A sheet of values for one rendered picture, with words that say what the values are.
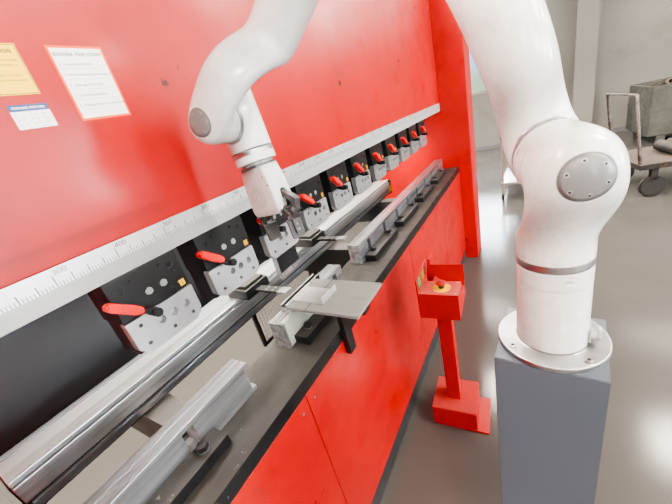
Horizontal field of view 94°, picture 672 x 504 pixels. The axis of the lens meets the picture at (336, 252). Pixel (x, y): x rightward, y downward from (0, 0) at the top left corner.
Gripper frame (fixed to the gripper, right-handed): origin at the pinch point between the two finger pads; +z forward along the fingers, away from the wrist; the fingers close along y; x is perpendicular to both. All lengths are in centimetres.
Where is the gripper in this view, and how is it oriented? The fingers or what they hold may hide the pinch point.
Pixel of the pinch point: (285, 233)
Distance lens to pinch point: 70.2
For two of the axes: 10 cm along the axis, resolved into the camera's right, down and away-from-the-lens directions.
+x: 6.5, -4.3, 6.2
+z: 3.3, 9.0, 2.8
